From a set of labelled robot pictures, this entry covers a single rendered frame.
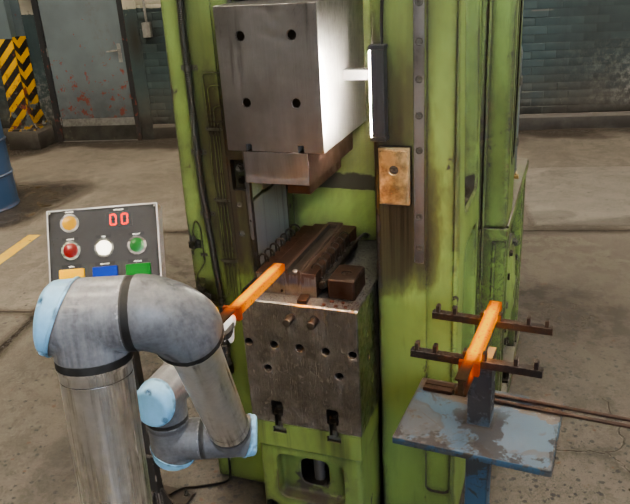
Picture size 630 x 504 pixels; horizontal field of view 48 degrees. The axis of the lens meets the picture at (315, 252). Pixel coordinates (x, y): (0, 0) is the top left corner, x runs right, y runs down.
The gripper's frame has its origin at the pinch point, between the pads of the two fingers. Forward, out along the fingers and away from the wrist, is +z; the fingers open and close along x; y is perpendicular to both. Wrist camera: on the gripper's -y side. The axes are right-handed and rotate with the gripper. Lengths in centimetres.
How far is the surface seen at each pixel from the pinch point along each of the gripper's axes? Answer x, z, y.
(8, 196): -385, 316, 99
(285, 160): 1, 42, -27
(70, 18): -472, 553, -27
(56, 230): -69, 23, -8
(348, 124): 13, 65, -32
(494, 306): 61, 36, 9
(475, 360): 60, 8, 9
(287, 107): 3, 43, -42
